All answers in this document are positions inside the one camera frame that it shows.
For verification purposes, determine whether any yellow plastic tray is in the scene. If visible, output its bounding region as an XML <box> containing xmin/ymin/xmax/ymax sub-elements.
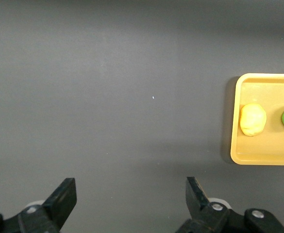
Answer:
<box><xmin>230</xmin><ymin>73</ymin><xmax>284</xmax><ymax>166</ymax></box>

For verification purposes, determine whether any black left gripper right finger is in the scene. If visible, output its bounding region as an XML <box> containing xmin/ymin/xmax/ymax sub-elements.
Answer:
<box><xmin>175</xmin><ymin>176</ymin><xmax>284</xmax><ymax>233</ymax></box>

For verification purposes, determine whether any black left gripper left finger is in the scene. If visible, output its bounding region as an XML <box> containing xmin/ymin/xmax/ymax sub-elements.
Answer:
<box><xmin>0</xmin><ymin>178</ymin><xmax>78</xmax><ymax>233</ymax></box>

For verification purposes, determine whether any yellow potato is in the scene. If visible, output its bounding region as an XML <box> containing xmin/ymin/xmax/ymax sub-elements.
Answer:
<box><xmin>239</xmin><ymin>103</ymin><xmax>267</xmax><ymax>137</ymax></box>

